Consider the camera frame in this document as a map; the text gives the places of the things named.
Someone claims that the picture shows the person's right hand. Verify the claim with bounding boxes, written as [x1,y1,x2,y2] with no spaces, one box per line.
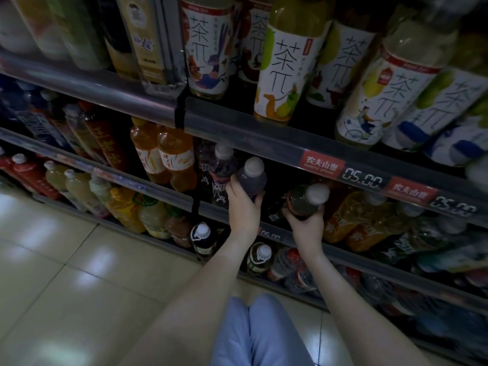
[282,204,326,262]

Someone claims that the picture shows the person's right forearm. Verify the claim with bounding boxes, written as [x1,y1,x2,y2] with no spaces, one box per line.
[304,253,432,366]

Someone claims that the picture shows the short red black price strip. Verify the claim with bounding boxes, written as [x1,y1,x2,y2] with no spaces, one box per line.
[298,149,480,219]

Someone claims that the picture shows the tea bottle bicycle print label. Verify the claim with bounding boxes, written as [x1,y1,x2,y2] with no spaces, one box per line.
[334,17,459,150]

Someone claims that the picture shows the yellow drink blue white label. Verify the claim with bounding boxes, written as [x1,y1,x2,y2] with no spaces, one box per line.
[381,67,488,152]

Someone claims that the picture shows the row of tea juice bottles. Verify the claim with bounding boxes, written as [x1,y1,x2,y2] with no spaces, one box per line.
[91,0,488,184]

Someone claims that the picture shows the green label clear bottle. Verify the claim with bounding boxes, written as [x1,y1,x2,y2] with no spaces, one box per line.
[286,183,331,221]

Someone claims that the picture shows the row of red yellow bottles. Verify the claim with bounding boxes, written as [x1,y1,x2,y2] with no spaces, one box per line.
[0,145,193,249]

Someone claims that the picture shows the person's left hand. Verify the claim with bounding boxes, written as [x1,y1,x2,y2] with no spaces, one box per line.
[225,174,266,247]

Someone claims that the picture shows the person's left forearm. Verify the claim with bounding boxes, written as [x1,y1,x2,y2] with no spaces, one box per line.
[121,238,252,366]

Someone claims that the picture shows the person's grey trousers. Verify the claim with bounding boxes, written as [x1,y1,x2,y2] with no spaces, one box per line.
[210,294,316,366]

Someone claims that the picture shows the purple label sports bottle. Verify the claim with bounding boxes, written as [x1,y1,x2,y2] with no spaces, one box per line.
[236,156,268,199]

